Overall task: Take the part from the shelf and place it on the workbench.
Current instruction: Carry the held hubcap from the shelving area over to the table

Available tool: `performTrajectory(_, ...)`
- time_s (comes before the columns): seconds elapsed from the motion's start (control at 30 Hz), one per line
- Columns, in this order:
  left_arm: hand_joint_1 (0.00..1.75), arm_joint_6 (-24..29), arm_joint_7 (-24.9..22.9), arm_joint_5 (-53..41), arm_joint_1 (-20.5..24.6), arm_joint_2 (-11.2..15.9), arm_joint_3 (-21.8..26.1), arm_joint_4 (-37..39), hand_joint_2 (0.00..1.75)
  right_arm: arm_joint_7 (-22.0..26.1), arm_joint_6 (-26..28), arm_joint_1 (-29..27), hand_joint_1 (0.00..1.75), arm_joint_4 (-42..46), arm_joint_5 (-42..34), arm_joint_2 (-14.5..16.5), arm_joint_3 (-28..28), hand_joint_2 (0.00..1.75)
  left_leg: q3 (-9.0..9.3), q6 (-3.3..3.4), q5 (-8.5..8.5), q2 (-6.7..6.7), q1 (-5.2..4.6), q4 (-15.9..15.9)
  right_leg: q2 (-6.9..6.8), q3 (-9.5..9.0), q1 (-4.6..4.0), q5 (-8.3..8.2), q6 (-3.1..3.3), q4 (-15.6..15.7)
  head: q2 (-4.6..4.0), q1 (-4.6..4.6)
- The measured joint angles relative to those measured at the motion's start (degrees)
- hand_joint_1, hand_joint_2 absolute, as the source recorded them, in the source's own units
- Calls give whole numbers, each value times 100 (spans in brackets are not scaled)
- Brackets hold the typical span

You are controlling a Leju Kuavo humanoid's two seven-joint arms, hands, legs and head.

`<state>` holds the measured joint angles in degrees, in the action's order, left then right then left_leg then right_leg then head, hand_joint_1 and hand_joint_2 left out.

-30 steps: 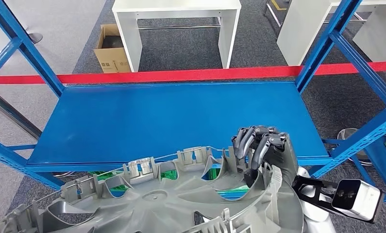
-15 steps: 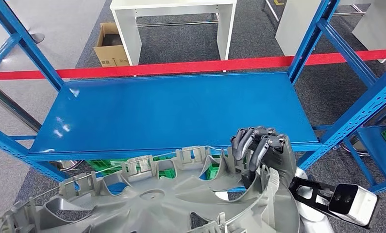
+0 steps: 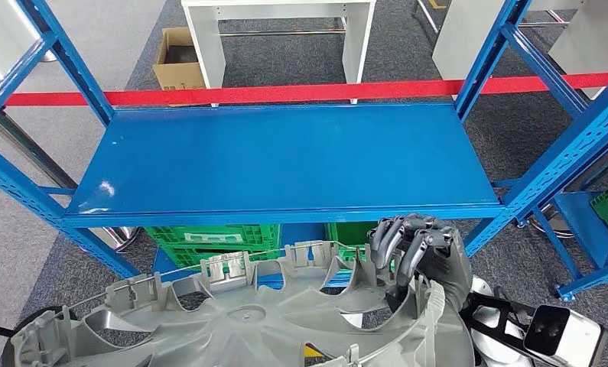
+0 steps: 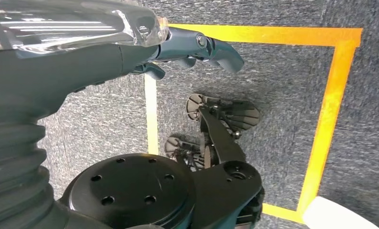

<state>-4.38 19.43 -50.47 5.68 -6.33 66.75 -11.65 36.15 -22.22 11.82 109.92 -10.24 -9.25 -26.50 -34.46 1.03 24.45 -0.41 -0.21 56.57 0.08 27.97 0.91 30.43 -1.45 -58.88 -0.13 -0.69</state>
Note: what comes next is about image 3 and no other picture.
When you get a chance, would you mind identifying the chrome stanchion base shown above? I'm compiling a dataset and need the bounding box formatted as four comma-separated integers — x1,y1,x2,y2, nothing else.
88,226,141,253
528,202,574,239

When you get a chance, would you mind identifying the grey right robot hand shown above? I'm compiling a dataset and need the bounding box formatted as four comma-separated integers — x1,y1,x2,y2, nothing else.
366,213,474,313

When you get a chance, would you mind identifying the grey steel pole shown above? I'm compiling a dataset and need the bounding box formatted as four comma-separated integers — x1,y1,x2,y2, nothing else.
0,110,78,190

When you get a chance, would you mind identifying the open cardboard box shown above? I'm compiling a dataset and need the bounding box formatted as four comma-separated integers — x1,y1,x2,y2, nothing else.
152,26,208,93

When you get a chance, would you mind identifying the white table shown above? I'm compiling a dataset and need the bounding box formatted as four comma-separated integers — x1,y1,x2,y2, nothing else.
180,0,377,105

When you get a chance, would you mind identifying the red barrier tape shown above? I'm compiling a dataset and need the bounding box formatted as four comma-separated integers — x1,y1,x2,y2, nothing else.
5,72,608,107

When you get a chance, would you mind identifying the white board panel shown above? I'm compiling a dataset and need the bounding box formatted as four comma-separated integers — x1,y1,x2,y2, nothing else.
548,0,608,101
431,0,510,99

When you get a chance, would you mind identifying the grey plastic wheel hubcap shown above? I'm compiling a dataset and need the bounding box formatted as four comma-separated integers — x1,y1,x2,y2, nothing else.
10,240,476,367

